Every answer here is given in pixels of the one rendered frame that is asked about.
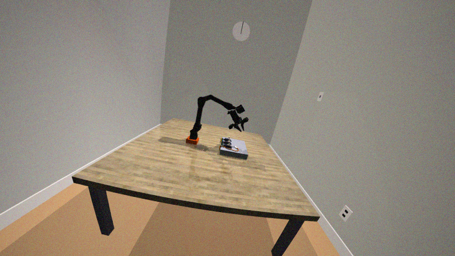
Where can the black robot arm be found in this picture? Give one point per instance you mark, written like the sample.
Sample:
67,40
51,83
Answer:
201,102

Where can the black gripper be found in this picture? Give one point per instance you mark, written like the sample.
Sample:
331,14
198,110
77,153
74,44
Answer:
238,121

